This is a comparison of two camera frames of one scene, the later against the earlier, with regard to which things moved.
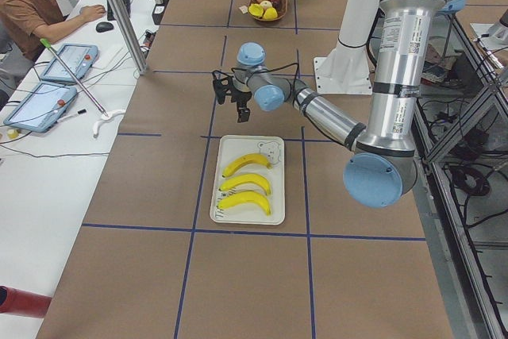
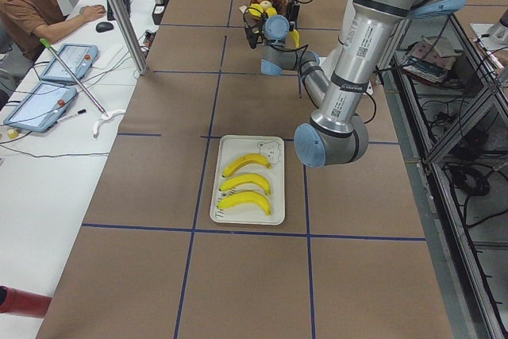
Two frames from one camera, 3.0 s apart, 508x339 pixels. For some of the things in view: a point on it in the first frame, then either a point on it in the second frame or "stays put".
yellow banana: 247,179 stays put
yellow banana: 258,157 stays put
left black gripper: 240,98 → 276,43
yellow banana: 245,198 stays put
